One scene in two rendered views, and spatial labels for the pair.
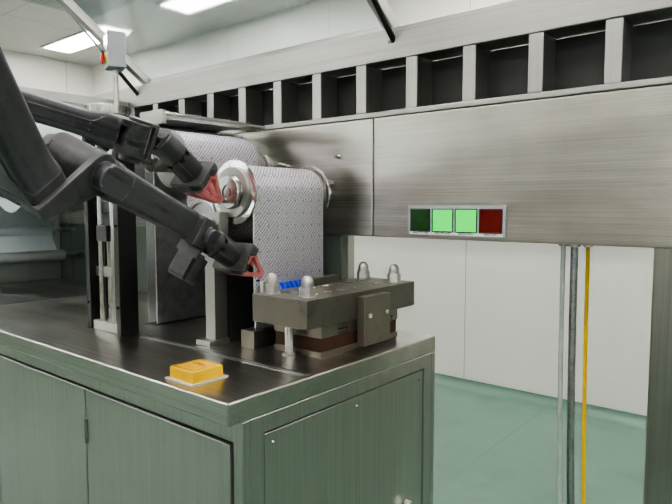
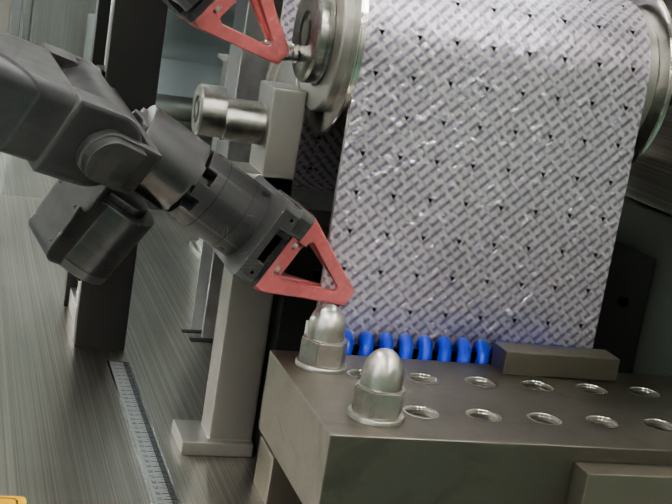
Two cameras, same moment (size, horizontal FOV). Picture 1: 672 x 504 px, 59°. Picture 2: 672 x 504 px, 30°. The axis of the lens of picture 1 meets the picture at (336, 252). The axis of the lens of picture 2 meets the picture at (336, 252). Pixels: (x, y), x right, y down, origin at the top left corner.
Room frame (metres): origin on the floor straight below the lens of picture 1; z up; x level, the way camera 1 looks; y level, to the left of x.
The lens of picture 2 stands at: (0.57, -0.31, 1.29)
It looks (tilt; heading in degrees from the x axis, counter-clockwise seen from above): 12 degrees down; 32
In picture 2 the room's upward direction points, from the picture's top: 9 degrees clockwise
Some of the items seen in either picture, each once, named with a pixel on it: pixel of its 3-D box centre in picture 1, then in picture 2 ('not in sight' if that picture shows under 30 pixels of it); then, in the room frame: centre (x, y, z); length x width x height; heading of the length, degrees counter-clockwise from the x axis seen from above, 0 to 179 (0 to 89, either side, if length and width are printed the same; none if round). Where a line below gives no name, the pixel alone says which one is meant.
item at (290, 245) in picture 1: (290, 251); (474, 249); (1.42, 0.11, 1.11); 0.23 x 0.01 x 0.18; 140
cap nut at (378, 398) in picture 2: (307, 286); (381, 382); (1.23, 0.06, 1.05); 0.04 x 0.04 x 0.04
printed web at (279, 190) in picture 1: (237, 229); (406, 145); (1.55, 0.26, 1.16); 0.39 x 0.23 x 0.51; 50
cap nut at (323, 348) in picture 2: (271, 282); (325, 334); (1.28, 0.14, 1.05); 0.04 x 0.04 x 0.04
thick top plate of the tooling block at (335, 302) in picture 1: (339, 299); (561, 443); (1.38, -0.01, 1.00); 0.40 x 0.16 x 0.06; 140
